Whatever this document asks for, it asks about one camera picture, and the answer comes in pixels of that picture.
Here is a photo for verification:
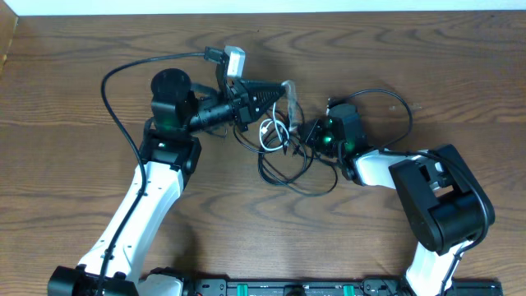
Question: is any black thin cable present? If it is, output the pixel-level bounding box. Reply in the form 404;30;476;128
232;102;340;197

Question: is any white usb cable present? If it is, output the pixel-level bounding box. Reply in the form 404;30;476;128
258;80;298;152

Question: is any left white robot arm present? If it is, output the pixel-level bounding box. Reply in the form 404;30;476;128
47;68;292;296

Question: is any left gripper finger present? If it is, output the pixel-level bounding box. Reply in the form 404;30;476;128
250;90;285;122
240;79;285;97

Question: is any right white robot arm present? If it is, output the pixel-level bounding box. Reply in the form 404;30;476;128
298;104;496;295

